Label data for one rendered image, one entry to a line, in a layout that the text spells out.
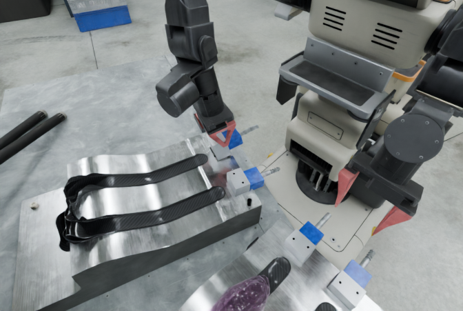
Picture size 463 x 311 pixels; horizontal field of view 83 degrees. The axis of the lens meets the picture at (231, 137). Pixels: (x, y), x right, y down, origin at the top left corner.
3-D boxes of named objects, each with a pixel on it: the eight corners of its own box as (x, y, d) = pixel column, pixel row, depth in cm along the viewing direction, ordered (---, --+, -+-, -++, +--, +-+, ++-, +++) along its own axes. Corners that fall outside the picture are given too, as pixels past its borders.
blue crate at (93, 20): (127, 12, 351) (121, -6, 335) (132, 23, 326) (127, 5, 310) (78, 19, 334) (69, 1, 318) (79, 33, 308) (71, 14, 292)
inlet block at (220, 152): (255, 127, 72) (251, 113, 68) (263, 138, 68) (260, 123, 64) (211, 148, 70) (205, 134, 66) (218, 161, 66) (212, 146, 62)
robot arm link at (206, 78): (217, 58, 51) (196, 54, 54) (193, 76, 48) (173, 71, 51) (224, 87, 56) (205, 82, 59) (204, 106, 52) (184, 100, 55)
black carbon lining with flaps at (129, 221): (204, 155, 70) (202, 130, 63) (229, 205, 60) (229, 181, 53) (63, 205, 60) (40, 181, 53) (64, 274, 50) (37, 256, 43)
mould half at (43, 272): (218, 149, 81) (215, 116, 71) (259, 223, 64) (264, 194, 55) (35, 212, 66) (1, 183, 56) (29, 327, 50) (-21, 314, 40)
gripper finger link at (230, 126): (216, 158, 62) (206, 128, 55) (206, 140, 67) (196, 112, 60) (242, 145, 63) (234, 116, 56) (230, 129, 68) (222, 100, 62)
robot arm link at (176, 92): (213, 32, 46) (180, 27, 50) (166, 65, 40) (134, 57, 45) (227, 89, 54) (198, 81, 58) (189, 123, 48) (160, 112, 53)
